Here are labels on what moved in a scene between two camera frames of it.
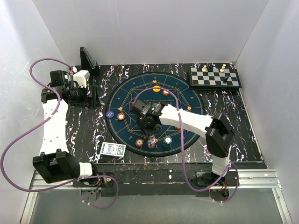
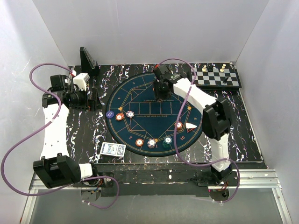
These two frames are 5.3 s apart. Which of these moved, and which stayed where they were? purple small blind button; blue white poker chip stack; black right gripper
Moved: black right gripper
Stayed: purple small blind button; blue white poker chip stack
